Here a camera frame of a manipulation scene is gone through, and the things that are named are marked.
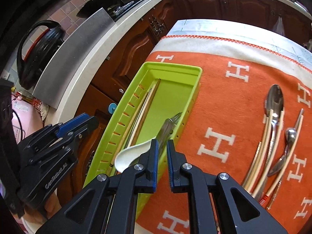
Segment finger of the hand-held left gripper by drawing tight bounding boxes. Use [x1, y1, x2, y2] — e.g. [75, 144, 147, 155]
[24, 113, 88, 152]
[28, 116, 99, 166]

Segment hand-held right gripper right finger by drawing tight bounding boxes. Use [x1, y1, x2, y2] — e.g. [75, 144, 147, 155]
[166, 139, 288, 234]

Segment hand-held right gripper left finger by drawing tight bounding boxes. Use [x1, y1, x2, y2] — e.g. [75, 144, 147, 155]
[35, 139, 159, 234]

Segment white ceramic spoon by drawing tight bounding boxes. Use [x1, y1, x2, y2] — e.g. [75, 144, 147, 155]
[114, 139, 153, 173]

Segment metal fork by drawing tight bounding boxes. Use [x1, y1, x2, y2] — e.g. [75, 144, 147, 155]
[156, 112, 183, 152]

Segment brown wooden chopstick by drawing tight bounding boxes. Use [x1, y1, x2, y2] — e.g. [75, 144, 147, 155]
[134, 79, 161, 140]

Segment green plastic utensil tray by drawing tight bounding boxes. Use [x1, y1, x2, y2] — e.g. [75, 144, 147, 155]
[83, 62, 203, 225]

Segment small metal spoon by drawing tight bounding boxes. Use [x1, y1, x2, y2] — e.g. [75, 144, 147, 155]
[278, 127, 297, 161]
[267, 109, 305, 177]

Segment large metal spoon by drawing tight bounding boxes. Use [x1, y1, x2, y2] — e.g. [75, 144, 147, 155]
[253, 84, 285, 199]

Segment person's left hand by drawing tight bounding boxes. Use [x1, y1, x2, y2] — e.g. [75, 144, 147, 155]
[45, 192, 60, 215]

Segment pink appliance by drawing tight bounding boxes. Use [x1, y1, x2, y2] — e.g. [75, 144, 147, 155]
[11, 95, 47, 147]

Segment stainless steel side panel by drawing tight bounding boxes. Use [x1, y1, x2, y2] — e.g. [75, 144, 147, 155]
[33, 7, 115, 110]

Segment white kitchen countertop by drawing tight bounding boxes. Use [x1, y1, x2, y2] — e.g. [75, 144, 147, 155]
[57, 0, 312, 127]

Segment dark wooden base cabinets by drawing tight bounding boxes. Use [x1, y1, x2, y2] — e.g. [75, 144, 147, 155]
[58, 0, 312, 200]

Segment black pressure cooker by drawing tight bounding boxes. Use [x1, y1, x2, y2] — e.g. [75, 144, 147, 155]
[17, 20, 66, 90]

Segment orange printed blanket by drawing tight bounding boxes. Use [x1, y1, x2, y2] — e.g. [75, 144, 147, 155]
[133, 35, 312, 234]

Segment black range hood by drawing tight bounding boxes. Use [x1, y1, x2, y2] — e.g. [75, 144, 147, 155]
[0, 0, 88, 54]

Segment light blue table cover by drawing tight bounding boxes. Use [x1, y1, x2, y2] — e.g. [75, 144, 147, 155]
[168, 19, 312, 66]

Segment hanging clear plastic bag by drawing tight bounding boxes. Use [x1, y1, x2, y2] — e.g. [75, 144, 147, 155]
[272, 17, 285, 36]

